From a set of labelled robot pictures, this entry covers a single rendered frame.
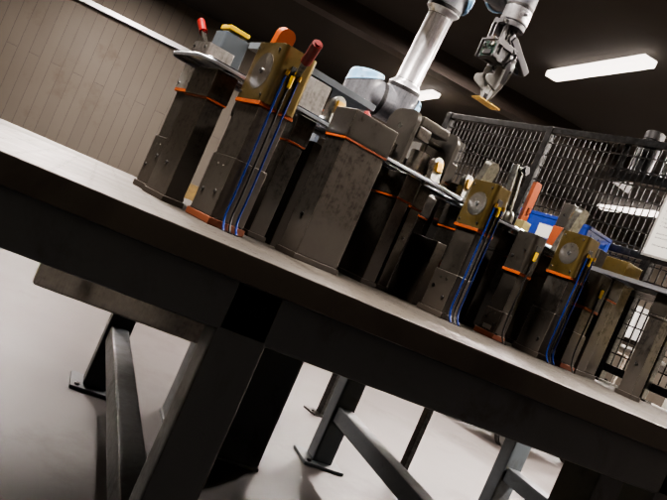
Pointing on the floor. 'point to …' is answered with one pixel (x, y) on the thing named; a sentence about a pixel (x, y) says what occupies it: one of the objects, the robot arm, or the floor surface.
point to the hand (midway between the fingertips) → (487, 96)
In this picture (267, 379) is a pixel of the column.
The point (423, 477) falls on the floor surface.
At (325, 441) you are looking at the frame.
